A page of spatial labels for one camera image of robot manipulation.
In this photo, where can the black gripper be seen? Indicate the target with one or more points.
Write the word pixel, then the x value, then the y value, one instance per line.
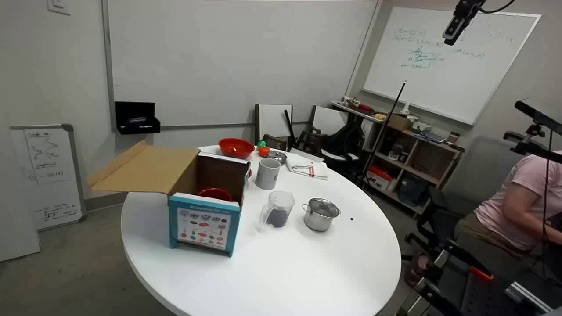
pixel 468 9

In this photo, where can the orange red cup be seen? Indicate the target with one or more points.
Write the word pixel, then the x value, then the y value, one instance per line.
pixel 216 194

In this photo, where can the bare forearm of person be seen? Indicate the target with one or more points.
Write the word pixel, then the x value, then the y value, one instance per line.
pixel 525 204

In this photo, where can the cardboard box with blue print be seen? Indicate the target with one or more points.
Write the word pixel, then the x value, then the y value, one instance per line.
pixel 203 229

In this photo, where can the thin black pole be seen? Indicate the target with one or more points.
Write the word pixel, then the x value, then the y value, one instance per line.
pixel 388 120

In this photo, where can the wooden storage shelf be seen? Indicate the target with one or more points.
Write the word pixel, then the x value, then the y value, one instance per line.
pixel 432 160

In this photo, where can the grey office chair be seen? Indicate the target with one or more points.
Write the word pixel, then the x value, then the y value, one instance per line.
pixel 477 169

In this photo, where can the white leaning panel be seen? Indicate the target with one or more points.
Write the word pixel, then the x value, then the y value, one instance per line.
pixel 275 120
pixel 328 120

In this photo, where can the black bag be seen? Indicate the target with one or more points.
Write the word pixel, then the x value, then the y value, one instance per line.
pixel 345 143

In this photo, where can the white cloth with red stripes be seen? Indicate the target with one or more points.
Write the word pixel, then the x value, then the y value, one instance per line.
pixel 309 167

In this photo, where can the person in pink shirt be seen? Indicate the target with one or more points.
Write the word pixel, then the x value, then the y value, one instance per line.
pixel 516 225

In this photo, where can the green toy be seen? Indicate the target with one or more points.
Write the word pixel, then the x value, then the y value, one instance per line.
pixel 261 145

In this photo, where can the orange toy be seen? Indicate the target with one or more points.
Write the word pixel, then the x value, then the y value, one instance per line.
pixel 265 152

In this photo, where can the small steel pot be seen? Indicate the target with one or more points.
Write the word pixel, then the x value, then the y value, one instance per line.
pixel 321 215

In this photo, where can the white mug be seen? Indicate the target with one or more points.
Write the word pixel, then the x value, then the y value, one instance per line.
pixel 268 174

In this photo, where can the black mounting table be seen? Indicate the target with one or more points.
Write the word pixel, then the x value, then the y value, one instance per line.
pixel 468 299

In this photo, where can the small leaning whiteboard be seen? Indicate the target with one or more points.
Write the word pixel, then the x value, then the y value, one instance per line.
pixel 47 176

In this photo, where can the large wall whiteboard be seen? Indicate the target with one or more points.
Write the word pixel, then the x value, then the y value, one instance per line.
pixel 451 64

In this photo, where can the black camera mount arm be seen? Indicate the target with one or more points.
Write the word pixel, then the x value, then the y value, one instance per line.
pixel 537 116

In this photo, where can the aluminium rail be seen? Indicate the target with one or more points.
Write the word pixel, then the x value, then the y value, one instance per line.
pixel 528 297

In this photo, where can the black wall tray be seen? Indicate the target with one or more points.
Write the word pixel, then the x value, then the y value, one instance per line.
pixel 136 116

